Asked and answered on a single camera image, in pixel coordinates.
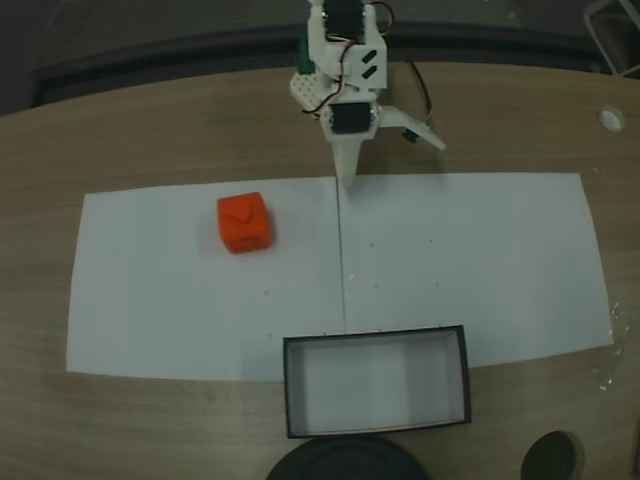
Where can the dark brown cardboard box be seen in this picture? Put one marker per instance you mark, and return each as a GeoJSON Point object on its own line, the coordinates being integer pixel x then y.
{"type": "Point", "coordinates": [375, 385]}

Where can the white paper sheet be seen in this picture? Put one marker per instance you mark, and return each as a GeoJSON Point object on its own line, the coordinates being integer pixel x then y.
{"type": "Point", "coordinates": [475, 240]}
{"type": "Point", "coordinates": [175, 300]}

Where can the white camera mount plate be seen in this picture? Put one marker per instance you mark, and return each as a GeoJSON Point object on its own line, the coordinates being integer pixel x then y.
{"type": "Point", "coordinates": [400, 119]}

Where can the black round stand base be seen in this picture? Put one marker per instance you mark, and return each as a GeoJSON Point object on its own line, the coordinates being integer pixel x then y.
{"type": "Point", "coordinates": [345, 462]}

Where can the small black camera module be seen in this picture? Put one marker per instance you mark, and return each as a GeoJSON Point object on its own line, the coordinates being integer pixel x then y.
{"type": "Point", "coordinates": [411, 136]}

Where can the small white round cap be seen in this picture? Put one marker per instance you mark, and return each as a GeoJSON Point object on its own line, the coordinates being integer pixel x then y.
{"type": "Point", "coordinates": [611, 118]}

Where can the grey metal chair frame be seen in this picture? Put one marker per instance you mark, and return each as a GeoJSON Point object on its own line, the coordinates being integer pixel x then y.
{"type": "Point", "coordinates": [615, 40]}

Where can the orange cube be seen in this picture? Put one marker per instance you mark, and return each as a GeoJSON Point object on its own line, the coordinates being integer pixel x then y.
{"type": "Point", "coordinates": [246, 222]}

